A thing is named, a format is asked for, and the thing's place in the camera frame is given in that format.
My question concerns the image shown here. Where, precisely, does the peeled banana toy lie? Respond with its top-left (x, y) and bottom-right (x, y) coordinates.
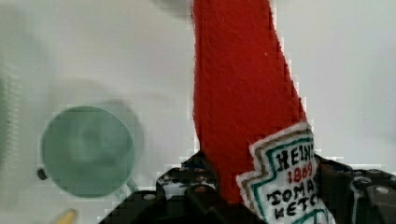
top-left (50, 209), bottom-right (78, 224)

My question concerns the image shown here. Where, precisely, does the green mug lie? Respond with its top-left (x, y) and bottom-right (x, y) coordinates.
top-left (40, 105), bottom-right (134, 198)

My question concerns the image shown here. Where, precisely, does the red plush ketchup bottle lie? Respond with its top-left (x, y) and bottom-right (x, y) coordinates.
top-left (192, 0), bottom-right (336, 224)

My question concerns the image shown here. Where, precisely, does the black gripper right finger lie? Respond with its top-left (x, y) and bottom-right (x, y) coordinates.
top-left (315, 155), bottom-right (396, 224)

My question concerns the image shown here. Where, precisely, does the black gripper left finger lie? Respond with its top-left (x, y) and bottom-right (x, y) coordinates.
top-left (98, 152), bottom-right (267, 224)

